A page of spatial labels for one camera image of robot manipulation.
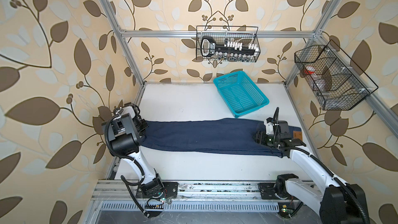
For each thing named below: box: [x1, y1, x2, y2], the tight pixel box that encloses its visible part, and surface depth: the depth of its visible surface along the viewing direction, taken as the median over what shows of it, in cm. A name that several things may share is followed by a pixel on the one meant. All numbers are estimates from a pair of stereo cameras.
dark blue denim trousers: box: [139, 118, 303, 158], surface depth 93 cm
